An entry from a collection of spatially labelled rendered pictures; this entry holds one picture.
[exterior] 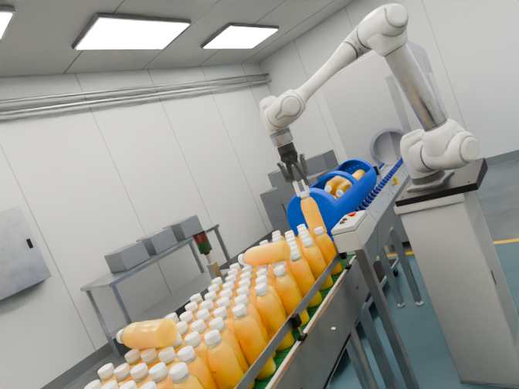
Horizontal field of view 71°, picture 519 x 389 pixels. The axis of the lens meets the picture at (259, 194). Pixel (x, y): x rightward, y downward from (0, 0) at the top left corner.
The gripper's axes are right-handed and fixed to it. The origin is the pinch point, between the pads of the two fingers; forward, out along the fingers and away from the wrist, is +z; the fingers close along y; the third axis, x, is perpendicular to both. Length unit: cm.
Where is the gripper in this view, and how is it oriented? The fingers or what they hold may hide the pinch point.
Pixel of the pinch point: (301, 187)
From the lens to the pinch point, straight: 161.2
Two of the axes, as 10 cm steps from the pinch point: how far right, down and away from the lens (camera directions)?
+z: 3.7, 9.2, 0.9
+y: -7.9, 2.7, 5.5
